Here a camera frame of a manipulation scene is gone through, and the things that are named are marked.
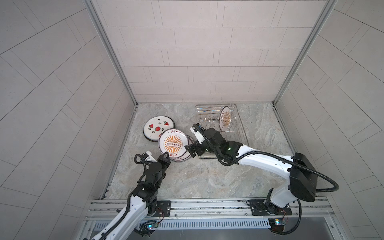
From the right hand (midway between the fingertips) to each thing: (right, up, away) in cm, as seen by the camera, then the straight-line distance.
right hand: (189, 143), depth 76 cm
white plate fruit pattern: (-26, +6, +23) cm, 35 cm away
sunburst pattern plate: (+22, +12, +23) cm, 34 cm away
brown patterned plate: (-10, -1, +9) cm, 13 cm away
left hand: (-10, -5, +7) cm, 13 cm away
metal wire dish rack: (+11, +15, +33) cm, 37 cm away
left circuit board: (-16, -34, -11) cm, 39 cm away
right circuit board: (+41, -36, -8) cm, 55 cm away
